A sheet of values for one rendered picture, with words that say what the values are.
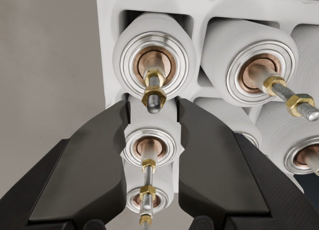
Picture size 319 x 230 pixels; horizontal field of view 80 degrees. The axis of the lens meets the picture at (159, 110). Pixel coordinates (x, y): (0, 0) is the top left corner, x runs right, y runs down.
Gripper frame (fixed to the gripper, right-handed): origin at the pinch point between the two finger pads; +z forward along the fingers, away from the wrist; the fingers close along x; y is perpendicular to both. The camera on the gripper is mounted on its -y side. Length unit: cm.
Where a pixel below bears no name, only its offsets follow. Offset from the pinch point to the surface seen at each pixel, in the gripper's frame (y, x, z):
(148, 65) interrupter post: -0.3, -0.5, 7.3
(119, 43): -1.9, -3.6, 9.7
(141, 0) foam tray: -5.6, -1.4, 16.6
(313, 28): -1.5, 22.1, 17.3
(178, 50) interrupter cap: -1.1, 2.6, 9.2
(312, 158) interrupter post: 14.1, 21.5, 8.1
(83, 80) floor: 11.7, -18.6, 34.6
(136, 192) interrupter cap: 21.7, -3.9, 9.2
